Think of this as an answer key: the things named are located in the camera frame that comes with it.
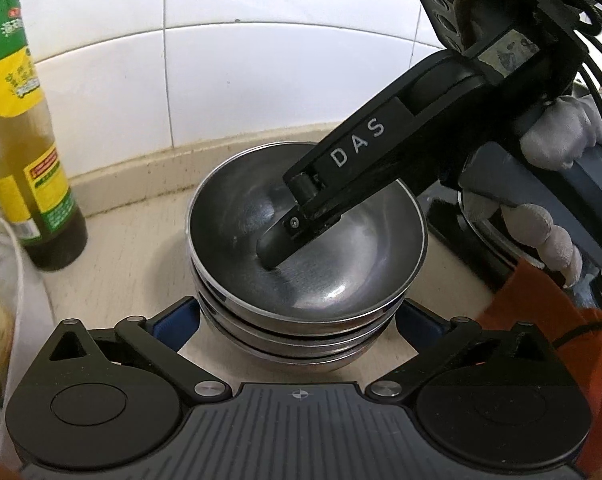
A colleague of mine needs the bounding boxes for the green label oil bottle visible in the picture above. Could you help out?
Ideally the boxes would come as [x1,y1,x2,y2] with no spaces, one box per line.
[0,0,89,272]

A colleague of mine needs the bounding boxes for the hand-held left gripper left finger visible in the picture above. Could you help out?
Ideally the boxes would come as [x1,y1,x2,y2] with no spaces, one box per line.
[48,296,232,403]

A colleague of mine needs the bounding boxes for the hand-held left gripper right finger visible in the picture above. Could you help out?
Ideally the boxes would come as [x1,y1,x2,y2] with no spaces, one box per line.
[366,297,564,403]

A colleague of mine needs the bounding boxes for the thin black cable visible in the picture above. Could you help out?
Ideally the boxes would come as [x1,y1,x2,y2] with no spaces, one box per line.
[552,317,602,351]

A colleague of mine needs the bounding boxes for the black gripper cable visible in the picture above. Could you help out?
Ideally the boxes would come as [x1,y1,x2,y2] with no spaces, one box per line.
[546,0,602,136]

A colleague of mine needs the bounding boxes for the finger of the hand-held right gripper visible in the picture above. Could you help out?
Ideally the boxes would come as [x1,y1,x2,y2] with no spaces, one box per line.
[256,96,474,268]

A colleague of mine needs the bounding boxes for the red cloth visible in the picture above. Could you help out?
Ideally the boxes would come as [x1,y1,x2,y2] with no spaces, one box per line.
[473,262,602,480]

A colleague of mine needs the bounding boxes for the person's right hand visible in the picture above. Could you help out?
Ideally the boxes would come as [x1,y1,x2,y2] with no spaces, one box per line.
[458,95,602,288]

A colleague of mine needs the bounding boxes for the stainless steel bowl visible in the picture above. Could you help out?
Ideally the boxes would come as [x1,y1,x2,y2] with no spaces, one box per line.
[191,255,406,348]
[201,305,396,373]
[183,142,428,322]

